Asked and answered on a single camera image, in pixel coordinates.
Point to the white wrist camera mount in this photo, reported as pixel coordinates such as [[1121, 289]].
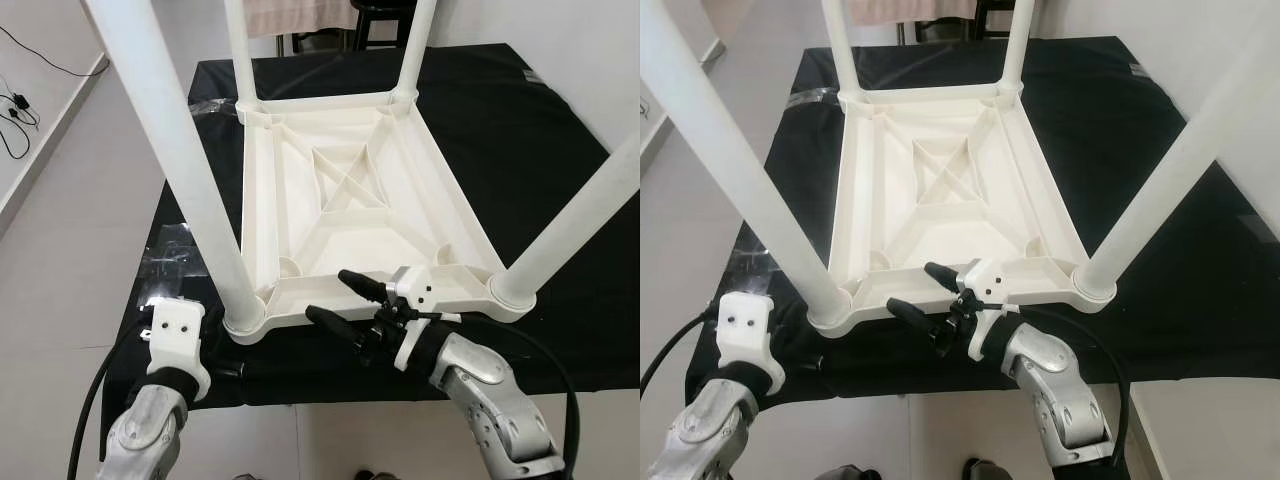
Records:
[[990, 278], [415, 285], [175, 325], [750, 320]]

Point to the beige cloth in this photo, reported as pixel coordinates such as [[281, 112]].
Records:
[[910, 10], [300, 15]]

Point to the black tablecloth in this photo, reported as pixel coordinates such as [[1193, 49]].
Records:
[[1100, 110], [480, 110]]

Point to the grey square tape patch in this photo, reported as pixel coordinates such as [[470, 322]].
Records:
[[1260, 227]]

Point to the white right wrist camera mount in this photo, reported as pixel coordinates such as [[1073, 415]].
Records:
[[415, 285], [990, 278]]

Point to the robot right leg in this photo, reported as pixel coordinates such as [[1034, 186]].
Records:
[[378, 474], [985, 468]]

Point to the clear tape cross patch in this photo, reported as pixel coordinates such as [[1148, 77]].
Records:
[[170, 265], [755, 268]]

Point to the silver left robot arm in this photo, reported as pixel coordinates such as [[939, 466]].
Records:
[[710, 430], [145, 430]]

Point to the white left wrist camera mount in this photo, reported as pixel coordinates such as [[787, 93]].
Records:
[[175, 325], [750, 320]]

